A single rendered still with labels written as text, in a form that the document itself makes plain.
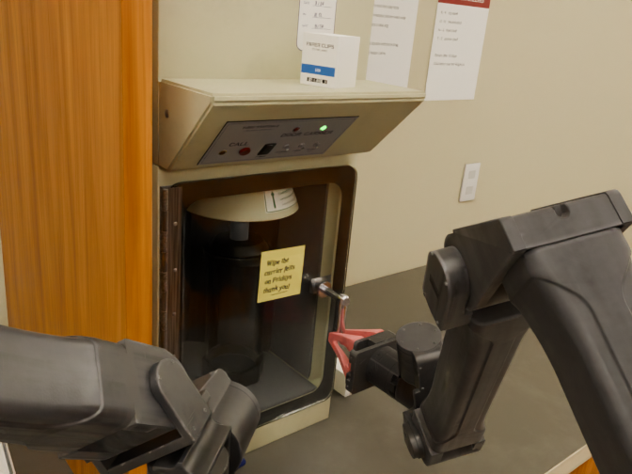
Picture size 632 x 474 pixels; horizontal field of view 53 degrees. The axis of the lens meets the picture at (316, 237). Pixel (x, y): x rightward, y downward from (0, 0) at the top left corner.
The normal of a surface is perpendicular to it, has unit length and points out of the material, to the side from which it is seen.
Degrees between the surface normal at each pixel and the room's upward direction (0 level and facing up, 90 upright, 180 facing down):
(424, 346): 18
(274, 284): 90
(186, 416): 54
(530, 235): 45
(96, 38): 90
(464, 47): 90
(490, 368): 121
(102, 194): 90
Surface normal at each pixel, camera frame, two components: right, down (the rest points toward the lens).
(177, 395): 0.85, -0.43
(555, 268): 0.00, -0.43
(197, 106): -0.77, 0.15
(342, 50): 0.83, 0.26
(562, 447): 0.09, -0.94
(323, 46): -0.55, 0.23
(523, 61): 0.63, 0.31
